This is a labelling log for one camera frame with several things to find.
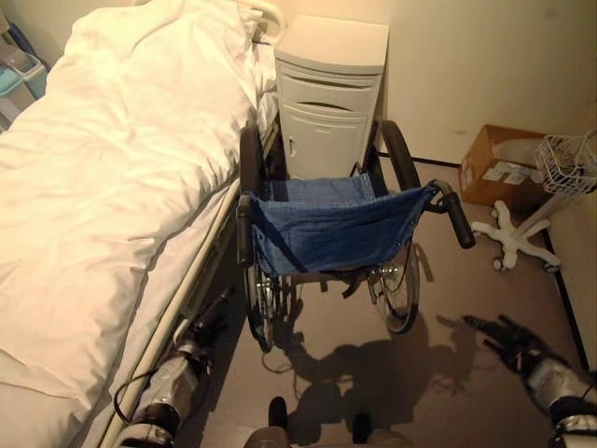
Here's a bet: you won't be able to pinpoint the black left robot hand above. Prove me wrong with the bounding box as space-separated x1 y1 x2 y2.
188 287 234 347

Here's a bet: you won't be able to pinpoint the brown cardboard box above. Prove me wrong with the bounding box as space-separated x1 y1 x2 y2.
459 123 556 209

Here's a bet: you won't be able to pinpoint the blue seat wheelchair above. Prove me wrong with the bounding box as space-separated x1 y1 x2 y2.
235 119 478 355

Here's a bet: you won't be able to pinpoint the white wire basket stand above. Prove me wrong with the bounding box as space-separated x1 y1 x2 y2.
470 128 597 273

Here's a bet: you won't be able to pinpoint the hospital bed frame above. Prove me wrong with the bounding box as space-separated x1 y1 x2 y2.
0 0 288 448

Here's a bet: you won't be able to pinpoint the white pillow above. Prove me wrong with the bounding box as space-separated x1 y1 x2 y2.
240 7 281 134

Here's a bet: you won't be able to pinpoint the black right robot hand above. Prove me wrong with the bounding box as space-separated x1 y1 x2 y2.
463 314 555 374

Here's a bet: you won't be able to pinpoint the grey lidded bin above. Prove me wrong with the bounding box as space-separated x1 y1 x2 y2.
7 49 49 111

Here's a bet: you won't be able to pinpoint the teal lidded bin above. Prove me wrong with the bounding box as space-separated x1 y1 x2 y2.
0 64 24 123

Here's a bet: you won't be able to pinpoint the white bedside cabinet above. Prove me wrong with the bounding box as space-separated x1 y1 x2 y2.
273 13 391 181

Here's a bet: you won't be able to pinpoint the white duvet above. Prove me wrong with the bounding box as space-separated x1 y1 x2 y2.
0 0 262 411

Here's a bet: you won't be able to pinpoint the robot legs and feet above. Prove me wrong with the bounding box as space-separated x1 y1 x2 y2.
246 395 414 448

